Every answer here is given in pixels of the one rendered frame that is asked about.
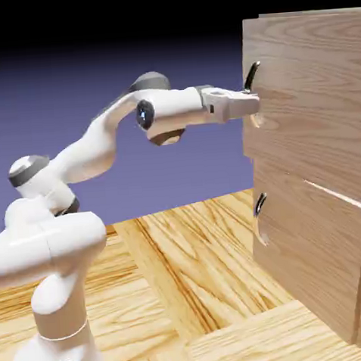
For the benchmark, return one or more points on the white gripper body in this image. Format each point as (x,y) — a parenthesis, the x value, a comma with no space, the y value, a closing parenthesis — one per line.
(239,104)

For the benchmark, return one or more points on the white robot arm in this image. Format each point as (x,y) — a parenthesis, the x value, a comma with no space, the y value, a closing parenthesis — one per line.
(75,154)

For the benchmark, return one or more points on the light wood cabinet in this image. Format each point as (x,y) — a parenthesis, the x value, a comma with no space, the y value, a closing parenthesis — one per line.
(319,173)

